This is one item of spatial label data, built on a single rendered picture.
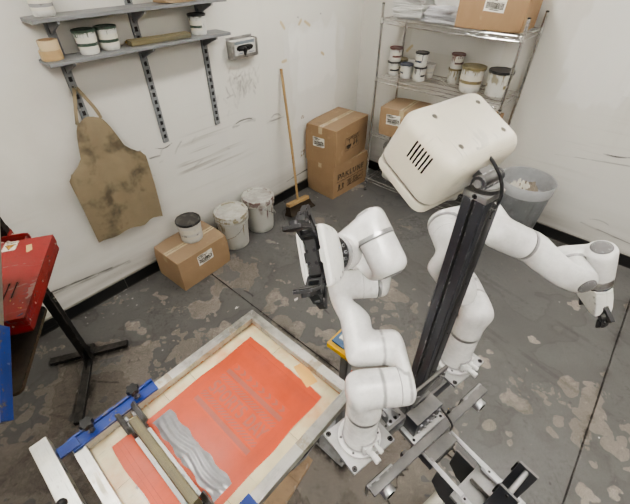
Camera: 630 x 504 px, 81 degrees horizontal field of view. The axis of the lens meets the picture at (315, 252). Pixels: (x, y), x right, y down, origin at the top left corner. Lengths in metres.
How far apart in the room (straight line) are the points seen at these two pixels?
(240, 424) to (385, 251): 0.94
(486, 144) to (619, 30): 3.06
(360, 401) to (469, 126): 0.64
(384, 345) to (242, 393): 0.69
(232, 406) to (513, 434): 1.79
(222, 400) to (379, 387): 0.73
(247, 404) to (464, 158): 1.14
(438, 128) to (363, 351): 0.57
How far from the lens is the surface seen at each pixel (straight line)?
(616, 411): 3.15
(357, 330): 1.01
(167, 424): 1.52
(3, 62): 2.74
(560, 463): 2.77
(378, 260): 0.72
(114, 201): 3.07
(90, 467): 1.52
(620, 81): 3.80
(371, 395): 0.95
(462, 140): 0.71
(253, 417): 1.46
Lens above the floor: 2.26
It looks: 40 degrees down
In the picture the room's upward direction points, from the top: straight up
